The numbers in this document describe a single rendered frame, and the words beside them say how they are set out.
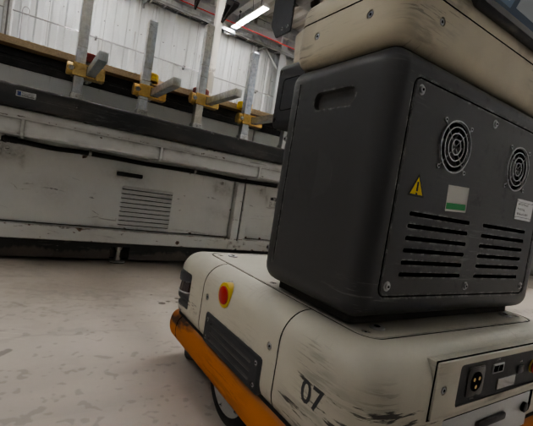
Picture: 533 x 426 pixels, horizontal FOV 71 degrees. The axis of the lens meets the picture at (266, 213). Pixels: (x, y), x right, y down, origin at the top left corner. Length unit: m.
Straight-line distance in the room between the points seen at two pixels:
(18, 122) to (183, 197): 0.81
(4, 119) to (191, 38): 8.37
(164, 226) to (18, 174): 0.68
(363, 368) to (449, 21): 0.50
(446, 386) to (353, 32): 0.53
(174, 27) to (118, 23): 1.25
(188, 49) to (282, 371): 9.36
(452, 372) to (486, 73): 0.47
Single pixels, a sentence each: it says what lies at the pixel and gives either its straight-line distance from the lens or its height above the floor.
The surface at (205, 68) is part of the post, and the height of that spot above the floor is 0.98.
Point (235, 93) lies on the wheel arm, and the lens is 1.56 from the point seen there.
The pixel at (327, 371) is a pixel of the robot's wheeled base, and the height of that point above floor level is 0.24.
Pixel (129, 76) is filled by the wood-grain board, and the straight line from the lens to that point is 1.90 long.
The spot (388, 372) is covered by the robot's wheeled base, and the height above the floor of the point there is 0.26.
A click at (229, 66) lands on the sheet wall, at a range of 10.16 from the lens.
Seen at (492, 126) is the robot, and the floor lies 0.63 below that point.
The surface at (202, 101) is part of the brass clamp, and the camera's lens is 1.81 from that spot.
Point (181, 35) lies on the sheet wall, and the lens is 9.78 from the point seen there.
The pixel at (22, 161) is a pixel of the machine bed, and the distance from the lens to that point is 1.91.
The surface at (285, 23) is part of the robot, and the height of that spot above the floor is 0.91.
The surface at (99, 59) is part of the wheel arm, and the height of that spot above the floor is 0.80.
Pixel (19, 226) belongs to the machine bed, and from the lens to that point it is 1.90.
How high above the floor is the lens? 0.46
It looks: 3 degrees down
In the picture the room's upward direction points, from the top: 9 degrees clockwise
